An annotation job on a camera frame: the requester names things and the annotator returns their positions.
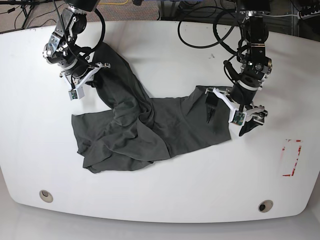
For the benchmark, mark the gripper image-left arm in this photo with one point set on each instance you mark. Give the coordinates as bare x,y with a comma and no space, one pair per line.
82,74

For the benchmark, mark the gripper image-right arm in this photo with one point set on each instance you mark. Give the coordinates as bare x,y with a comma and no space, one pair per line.
235,98

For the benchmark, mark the dark grey T-shirt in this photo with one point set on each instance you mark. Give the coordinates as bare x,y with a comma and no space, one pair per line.
137,130

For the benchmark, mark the red tape rectangle marking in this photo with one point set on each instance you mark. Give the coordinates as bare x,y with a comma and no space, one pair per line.
289,157

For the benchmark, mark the black tripod stand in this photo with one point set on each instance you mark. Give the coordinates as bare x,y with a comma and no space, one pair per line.
25,8

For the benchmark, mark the white power strip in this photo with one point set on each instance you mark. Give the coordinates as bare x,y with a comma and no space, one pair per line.
309,12

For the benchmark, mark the wrist camera on image-right arm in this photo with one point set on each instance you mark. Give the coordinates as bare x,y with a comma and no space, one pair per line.
237,117

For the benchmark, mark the wrist camera on image-left arm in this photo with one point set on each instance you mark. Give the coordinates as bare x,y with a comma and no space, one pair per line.
76,94

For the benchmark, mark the right table cable grommet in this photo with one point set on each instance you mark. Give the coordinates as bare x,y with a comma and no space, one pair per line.
265,206

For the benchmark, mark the table cable grommet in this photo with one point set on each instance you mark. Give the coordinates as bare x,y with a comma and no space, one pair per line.
46,196
265,206

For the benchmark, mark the grey metal frame background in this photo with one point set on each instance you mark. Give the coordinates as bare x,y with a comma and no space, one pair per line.
168,9

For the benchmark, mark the left table cable grommet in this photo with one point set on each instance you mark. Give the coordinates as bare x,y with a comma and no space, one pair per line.
46,196

